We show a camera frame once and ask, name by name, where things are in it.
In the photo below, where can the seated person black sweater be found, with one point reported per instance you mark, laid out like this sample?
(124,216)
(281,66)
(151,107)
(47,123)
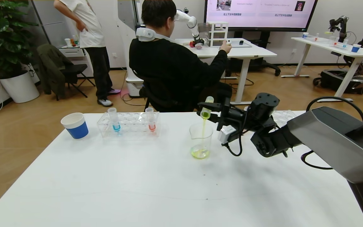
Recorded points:
(172,63)

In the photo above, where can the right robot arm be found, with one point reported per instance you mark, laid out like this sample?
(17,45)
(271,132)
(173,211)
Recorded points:
(332,138)

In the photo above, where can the large wall display screen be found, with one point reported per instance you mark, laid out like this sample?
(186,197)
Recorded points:
(260,19)

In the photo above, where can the green leafy plant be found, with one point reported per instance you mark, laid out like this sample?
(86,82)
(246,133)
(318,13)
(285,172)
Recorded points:
(2,37)

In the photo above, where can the orange pigment test tube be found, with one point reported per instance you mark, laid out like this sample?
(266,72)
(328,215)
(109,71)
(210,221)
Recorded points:
(151,126)

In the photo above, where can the small white cup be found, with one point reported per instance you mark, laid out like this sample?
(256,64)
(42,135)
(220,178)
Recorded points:
(68,42)

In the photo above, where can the white plant pot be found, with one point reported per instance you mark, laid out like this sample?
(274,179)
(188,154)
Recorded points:
(20,88)

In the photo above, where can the white neck massager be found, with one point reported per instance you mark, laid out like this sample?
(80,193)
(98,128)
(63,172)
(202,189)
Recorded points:
(145,34)

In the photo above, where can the standing person white shirt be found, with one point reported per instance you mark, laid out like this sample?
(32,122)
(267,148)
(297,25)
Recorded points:
(87,28)

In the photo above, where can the clear glass beaker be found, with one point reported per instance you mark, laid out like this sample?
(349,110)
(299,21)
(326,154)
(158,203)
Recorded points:
(200,153)

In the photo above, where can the black background robot arm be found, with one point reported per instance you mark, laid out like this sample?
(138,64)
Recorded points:
(342,25)

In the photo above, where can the blue pigment test tube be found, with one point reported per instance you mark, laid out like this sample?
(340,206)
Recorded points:
(116,126)

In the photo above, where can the black display stand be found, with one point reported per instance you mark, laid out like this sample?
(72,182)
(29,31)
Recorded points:
(263,64)

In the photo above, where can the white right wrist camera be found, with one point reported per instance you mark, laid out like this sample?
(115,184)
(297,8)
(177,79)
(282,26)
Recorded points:
(227,135)

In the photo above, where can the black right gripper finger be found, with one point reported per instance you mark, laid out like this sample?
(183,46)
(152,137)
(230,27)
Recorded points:
(216,119)
(213,106)

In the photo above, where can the blue white paper cup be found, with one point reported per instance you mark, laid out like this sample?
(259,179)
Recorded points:
(77,129)

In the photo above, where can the white standing desk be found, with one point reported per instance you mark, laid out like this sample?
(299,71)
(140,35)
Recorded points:
(326,44)

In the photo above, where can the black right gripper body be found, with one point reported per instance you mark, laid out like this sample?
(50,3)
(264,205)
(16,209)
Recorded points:
(225,109)

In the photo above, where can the clear acrylic test tube rack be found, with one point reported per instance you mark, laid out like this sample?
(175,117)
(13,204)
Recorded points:
(134,126)
(284,116)

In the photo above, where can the black folding chair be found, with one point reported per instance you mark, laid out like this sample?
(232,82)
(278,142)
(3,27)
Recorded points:
(77,72)

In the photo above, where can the yellow pigment test tube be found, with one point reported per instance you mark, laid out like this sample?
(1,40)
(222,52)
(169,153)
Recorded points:
(205,113)

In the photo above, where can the black office chair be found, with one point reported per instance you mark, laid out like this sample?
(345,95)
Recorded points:
(159,99)

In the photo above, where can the white small shelf frame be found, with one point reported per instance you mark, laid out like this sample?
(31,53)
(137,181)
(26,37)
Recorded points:
(217,31)

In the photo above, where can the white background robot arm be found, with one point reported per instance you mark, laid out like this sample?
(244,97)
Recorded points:
(191,22)

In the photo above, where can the small blue cup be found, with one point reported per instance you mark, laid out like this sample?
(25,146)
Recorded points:
(355,49)

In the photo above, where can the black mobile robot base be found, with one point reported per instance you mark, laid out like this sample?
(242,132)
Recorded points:
(336,81)

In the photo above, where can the white double desk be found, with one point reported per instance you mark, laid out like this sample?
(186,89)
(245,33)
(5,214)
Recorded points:
(250,52)

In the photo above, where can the dark green jacket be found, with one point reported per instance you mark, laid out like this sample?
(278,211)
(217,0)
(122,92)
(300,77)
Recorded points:
(51,67)

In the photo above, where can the grey tablet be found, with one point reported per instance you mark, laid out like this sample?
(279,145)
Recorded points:
(243,45)

